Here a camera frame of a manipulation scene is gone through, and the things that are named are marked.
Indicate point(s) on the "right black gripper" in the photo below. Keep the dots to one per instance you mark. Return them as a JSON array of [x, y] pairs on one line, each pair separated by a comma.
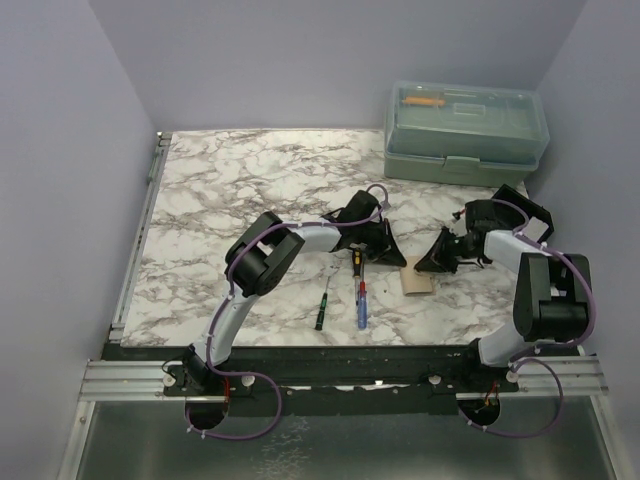
[[435, 260]]

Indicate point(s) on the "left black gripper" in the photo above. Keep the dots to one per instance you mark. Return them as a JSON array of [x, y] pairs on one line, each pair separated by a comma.
[[392, 256]]

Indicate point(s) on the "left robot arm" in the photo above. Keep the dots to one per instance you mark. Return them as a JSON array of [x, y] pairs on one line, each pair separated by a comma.
[[260, 258]]

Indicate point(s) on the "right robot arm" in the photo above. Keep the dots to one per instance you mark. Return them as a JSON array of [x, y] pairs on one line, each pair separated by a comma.
[[554, 305]]

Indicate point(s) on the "black card stand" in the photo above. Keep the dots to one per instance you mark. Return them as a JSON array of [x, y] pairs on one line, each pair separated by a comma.
[[532, 209]]

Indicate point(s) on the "white cards in stand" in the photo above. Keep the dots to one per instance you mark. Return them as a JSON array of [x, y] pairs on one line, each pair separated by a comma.
[[535, 229]]

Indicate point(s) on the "black yellow screwdriver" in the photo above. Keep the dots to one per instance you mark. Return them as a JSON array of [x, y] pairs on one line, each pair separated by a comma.
[[357, 262]]

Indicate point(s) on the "blue red screwdriver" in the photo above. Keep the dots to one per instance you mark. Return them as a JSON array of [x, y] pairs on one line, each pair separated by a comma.
[[361, 303]]

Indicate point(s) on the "small green black screwdriver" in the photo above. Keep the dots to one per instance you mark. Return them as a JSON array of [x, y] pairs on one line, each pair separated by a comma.
[[322, 308]]

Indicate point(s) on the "translucent green toolbox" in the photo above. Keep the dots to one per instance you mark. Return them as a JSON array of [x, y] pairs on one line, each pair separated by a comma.
[[482, 137]]

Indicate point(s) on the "orange tool inside toolbox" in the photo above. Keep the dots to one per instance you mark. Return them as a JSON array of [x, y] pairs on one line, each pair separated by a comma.
[[423, 101]]

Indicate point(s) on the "black front mounting bar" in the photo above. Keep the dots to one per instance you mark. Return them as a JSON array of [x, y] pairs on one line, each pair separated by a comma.
[[306, 381]]

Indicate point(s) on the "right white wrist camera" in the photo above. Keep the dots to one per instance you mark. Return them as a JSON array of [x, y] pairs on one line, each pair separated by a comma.
[[458, 226]]

